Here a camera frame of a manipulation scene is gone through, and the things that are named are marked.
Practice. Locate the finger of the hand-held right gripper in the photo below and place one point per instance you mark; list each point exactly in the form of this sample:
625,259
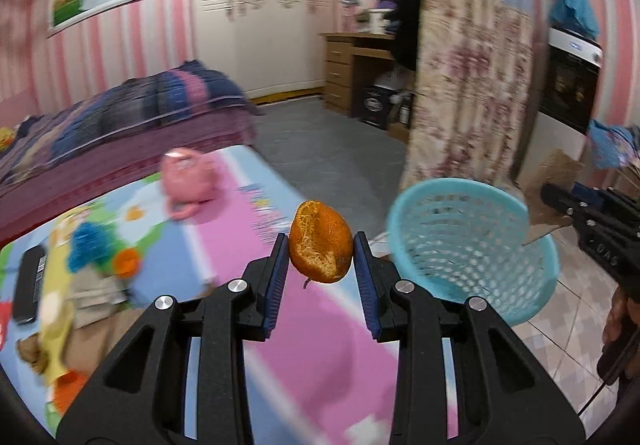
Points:
555,197

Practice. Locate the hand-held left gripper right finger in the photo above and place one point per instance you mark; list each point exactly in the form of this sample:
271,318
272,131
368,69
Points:
365,275

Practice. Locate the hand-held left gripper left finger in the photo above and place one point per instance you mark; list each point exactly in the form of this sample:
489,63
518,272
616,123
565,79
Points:
277,275

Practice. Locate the orange peel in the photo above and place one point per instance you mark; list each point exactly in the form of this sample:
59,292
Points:
320,245

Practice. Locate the light blue plastic basket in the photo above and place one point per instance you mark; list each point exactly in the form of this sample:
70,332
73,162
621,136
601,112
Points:
470,250

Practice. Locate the person's right hand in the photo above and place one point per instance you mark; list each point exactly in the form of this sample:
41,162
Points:
617,320

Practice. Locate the cardboard box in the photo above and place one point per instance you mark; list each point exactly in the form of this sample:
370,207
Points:
555,170

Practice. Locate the blue printed bag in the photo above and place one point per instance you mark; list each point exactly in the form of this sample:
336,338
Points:
612,147

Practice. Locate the cartoon printed mat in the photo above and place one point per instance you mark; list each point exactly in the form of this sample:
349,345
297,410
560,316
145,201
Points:
310,355

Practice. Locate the black and white oven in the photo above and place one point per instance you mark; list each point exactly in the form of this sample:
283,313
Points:
567,85

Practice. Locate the pink cartoon cup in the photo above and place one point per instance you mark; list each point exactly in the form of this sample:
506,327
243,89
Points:
187,175

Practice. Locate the floral cloth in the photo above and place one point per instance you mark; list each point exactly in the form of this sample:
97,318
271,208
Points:
465,90

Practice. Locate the orange plastic lid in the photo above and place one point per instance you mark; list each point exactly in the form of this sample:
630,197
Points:
125,262

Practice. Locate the black box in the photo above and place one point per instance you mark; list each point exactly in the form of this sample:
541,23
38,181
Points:
376,106

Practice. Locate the beige cloth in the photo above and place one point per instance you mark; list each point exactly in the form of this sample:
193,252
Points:
97,295

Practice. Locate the blue cloth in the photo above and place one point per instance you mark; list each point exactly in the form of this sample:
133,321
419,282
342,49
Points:
572,12

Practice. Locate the blue pompom toy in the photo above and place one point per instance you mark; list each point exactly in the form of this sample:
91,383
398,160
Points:
87,245

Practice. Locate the pink bed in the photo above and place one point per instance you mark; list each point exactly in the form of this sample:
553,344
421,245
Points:
100,170

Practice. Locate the wooden desk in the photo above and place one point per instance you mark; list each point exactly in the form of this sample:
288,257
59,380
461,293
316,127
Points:
340,70

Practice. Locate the plaid quilt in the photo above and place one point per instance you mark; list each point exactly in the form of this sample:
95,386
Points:
125,110

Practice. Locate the white wardrobe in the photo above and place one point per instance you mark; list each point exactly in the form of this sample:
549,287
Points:
270,25

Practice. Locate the brown crumpled lump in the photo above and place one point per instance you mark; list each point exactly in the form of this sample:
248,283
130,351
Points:
31,352

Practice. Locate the yellow duck plush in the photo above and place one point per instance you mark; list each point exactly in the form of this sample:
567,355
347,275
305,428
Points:
6,139

